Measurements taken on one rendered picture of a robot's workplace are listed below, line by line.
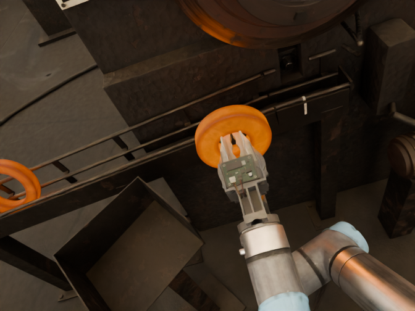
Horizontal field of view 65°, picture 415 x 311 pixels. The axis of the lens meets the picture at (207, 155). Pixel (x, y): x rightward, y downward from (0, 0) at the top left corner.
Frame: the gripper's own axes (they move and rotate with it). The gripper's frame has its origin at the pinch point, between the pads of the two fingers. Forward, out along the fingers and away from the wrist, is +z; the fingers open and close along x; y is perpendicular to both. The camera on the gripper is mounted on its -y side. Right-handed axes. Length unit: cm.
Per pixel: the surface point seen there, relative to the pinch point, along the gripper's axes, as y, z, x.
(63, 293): -83, -7, 95
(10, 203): -25, 14, 73
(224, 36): 6.9, 18.2, -4.7
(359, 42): 3.9, 8.0, -28.4
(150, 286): -19.1, -21.8, 28.8
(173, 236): -20.9, -11.5, 21.7
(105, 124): -111, 94, 80
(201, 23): 11.0, 19.3, -1.0
